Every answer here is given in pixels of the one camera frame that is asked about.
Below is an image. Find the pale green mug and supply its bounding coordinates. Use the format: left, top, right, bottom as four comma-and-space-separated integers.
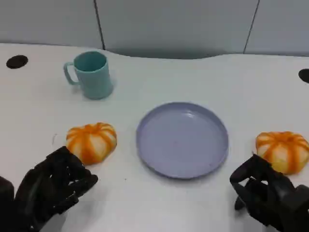
63, 51, 114, 100

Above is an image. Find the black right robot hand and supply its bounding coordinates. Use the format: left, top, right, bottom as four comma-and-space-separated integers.
229, 154, 299, 232

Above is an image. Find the black table cable grommet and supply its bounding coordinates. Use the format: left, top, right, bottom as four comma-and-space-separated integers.
6, 55, 28, 70
298, 68, 309, 84

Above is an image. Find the orange and white bread roll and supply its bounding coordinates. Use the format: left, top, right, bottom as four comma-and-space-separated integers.
66, 122, 118, 166
255, 131, 309, 175

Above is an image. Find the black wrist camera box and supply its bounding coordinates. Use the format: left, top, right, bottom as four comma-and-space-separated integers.
0, 175, 15, 232
295, 184, 309, 232

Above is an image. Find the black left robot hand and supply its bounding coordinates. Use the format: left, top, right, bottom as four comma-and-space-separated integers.
14, 146, 99, 232

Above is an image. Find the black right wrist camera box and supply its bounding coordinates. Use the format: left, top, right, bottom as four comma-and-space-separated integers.
295, 184, 309, 232

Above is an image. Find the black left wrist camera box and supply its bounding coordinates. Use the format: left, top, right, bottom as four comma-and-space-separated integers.
0, 175, 15, 232

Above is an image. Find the lilac plate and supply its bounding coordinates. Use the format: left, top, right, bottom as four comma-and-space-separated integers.
136, 101, 229, 180

